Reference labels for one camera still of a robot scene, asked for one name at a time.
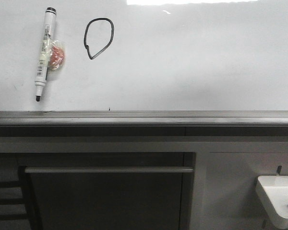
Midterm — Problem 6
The red magnet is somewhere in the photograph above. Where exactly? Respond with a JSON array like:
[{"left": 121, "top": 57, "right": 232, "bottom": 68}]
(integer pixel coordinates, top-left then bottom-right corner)
[{"left": 48, "top": 40, "right": 65, "bottom": 71}]

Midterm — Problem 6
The white whiteboard marker pen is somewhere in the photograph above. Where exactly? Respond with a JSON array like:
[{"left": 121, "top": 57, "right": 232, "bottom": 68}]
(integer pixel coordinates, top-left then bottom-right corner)
[{"left": 35, "top": 7, "right": 57, "bottom": 102}]

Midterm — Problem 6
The white whiteboard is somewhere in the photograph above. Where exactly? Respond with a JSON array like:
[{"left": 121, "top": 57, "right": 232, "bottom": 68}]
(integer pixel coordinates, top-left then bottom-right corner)
[{"left": 0, "top": 0, "right": 288, "bottom": 111}]

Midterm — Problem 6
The dark grey panel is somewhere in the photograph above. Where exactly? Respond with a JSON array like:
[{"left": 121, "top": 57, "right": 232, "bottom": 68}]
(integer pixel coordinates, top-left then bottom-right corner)
[{"left": 24, "top": 166, "right": 193, "bottom": 230}]

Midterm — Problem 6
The grey aluminium marker tray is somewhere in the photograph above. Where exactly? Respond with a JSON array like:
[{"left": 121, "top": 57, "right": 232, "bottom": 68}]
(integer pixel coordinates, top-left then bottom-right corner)
[{"left": 0, "top": 111, "right": 288, "bottom": 137}]

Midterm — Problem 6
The dark slatted chair back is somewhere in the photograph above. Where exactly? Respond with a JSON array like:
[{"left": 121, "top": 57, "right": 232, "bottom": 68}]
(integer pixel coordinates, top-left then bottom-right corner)
[{"left": 0, "top": 180, "right": 31, "bottom": 221}]

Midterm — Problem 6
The white plastic tray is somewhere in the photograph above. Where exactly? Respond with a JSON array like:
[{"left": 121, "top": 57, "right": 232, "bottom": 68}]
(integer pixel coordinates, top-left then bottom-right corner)
[{"left": 255, "top": 175, "right": 288, "bottom": 230}]

